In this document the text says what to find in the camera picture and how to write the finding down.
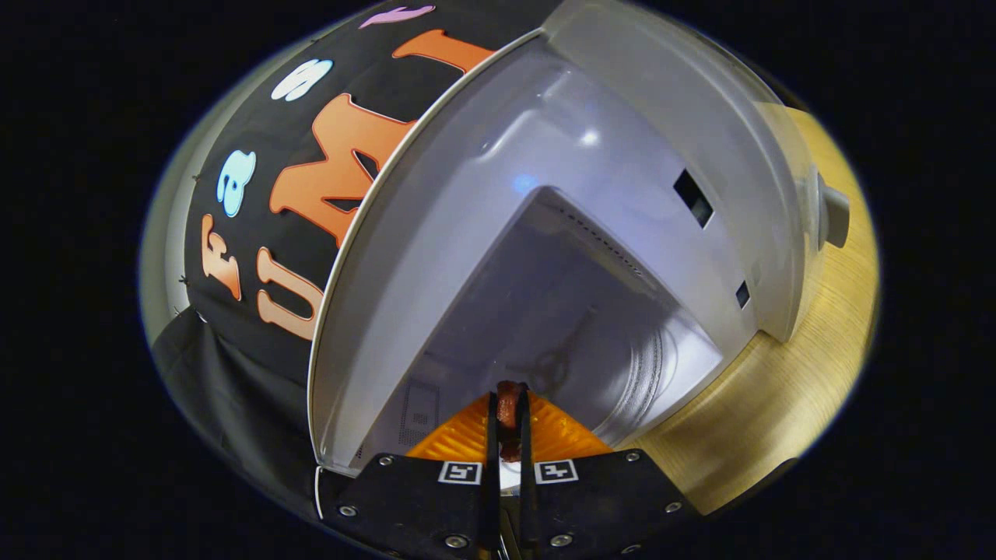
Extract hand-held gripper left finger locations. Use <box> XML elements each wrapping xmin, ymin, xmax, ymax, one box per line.
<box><xmin>331</xmin><ymin>391</ymin><xmax>499</xmax><ymax>556</ymax></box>

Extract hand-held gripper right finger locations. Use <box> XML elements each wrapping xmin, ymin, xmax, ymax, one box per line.
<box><xmin>520</xmin><ymin>391</ymin><xmax>705</xmax><ymax>557</ymax></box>

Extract red sausage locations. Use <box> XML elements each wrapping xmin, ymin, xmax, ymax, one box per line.
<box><xmin>496</xmin><ymin>380</ymin><xmax>524</xmax><ymax>462</ymax></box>

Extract white microwave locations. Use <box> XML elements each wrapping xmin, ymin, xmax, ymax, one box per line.
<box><xmin>307</xmin><ymin>0</ymin><xmax>853</xmax><ymax>475</ymax></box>

